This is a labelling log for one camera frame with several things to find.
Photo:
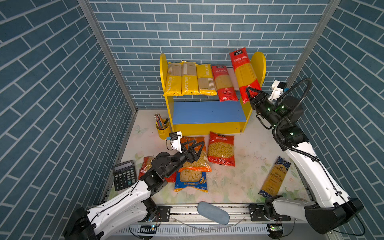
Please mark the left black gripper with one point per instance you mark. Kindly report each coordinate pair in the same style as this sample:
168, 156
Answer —
189, 156

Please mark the grey blue pouch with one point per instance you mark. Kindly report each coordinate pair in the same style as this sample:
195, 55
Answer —
213, 213

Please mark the red fusilli bag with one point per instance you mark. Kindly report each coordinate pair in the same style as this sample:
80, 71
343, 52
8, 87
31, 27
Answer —
147, 164
221, 149

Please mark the black calculator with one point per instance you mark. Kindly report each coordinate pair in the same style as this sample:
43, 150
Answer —
124, 175

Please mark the yellow pencil cup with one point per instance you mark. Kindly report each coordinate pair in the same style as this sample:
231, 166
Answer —
164, 132

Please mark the coloured pencils bunch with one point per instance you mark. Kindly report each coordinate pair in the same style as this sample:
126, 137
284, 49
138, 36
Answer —
160, 122

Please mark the dark blue spaghetti bag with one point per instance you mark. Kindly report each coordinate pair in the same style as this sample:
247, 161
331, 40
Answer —
275, 178

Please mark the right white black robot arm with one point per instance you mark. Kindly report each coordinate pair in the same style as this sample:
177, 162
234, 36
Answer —
331, 206

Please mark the orange macaroni bag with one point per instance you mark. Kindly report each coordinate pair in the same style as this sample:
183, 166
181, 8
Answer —
202, 164

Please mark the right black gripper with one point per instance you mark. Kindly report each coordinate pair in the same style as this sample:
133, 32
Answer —
257, 102

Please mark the aluminium rail base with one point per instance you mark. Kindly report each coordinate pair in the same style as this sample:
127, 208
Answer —
110, 216

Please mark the blue macaroni bag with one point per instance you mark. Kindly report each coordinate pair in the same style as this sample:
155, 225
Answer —
193, 179

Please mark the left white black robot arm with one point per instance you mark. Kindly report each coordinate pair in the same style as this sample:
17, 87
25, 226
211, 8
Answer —
153, 181

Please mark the yellow spaghetti bag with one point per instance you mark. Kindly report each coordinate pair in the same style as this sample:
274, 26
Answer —
206, 81
189, 79
173, 85

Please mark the yellow pink blue shelf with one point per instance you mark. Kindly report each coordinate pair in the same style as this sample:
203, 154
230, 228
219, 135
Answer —
201, 118

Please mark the red spaghetti bag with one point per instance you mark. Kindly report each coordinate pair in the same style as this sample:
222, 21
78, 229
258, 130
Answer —
244, 72
225, 88

